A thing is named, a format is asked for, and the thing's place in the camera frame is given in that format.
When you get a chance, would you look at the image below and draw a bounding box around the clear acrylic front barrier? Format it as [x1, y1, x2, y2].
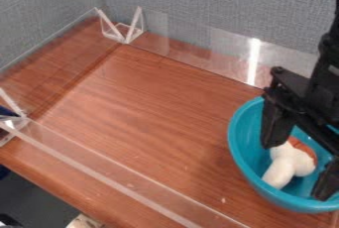
[0, 87, 249, 228]

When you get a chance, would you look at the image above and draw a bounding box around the clear acrylic left barrier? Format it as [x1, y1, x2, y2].
[0, 7, 97, 72]

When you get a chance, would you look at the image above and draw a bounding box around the white red plush mushroom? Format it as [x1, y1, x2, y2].
[261, 137, 317, 189]

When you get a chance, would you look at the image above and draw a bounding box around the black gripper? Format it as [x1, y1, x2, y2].
[258, 34, 339, 156]

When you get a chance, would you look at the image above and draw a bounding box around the clear acrylic back barrier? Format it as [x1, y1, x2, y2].
[94, 8, 316, 88]

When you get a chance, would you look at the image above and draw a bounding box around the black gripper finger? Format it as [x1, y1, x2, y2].
[310, 159, 339, 201]

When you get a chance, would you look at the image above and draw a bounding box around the clear acrylic barrier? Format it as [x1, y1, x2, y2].
[0, 7, 97, 72]
[0, 87, 249, 228]
[94, 8, 316, 88]

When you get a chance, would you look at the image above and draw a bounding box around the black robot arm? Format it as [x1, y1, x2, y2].
[258, 0, 339, 201]

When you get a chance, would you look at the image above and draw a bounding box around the blue plastic bowl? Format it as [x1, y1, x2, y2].
[226, 97, 339, 213]

